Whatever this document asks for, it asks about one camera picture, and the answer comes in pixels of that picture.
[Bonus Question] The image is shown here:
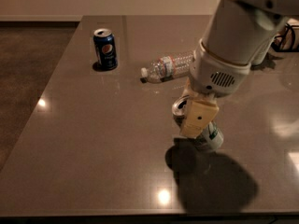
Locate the blue pepsi can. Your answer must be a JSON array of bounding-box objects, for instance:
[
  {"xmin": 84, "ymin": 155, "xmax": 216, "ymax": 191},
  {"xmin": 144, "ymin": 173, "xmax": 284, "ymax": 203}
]
[{"xmin": 93, "ymin": 28, "xmax": 118, "ymax": 70}]

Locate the green white 7up can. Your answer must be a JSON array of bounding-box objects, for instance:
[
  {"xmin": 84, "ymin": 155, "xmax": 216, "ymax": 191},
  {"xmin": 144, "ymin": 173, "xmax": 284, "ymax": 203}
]
[{"xmin": 172, "ymin": 95, "xmax": 224, "ymax": 152}]

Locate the black cable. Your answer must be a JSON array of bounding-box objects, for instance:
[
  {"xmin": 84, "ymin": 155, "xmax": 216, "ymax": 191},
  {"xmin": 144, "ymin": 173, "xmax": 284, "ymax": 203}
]
[{"xmin": 270, "ymin": 21, "xmax": 299, "ymax": 53}]

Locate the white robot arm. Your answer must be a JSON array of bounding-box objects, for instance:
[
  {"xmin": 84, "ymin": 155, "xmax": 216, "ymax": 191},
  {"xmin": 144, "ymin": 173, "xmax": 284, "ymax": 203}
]
[{"xmin": 180, "ymin": 0, "xmax": 299, "ymax": 138}]

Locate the clear plastic water bottle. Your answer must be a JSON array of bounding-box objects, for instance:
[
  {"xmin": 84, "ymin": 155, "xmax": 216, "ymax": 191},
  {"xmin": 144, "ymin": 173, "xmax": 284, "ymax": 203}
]
[{"xmin": 140, "ymin": 50, "xmax": 194, "ymax": 83}]

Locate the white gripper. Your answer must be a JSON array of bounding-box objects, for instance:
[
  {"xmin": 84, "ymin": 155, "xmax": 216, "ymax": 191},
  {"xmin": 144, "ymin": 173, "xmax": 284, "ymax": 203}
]
[{"xmin": 180, "ymin": 40, "xmax": 250, "ymax": 138}]

